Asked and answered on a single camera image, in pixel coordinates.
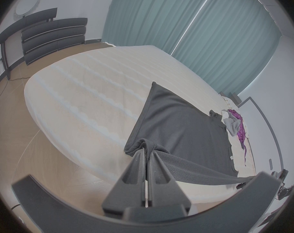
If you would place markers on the round white mirror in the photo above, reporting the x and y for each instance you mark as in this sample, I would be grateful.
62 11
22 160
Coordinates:
28 1

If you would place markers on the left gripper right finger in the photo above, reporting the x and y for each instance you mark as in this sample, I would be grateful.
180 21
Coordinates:
161 186

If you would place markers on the dark grey dressing table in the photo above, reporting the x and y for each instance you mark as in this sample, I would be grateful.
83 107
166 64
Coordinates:
23 24

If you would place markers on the black T-shirt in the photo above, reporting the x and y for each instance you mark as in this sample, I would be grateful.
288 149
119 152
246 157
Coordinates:
181 135

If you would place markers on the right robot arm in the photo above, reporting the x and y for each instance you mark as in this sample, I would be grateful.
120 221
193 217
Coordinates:
284 188

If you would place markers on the dark grey chest of drawers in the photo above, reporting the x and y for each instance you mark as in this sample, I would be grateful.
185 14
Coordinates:
54 40

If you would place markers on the grey bedside table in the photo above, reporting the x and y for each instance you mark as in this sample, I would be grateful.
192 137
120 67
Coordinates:
230 96

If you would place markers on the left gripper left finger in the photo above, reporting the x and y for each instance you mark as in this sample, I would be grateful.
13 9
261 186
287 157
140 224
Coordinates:
130 183

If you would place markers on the purple garment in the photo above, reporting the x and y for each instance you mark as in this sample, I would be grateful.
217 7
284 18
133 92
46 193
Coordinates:
241 130

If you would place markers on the grey garment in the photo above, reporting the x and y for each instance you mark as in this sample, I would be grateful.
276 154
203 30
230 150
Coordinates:
233 125

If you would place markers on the blue-green curtain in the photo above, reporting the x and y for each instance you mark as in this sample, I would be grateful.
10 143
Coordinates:
149 16
229 40

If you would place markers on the white garment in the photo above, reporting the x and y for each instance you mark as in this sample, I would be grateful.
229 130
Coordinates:
224 114

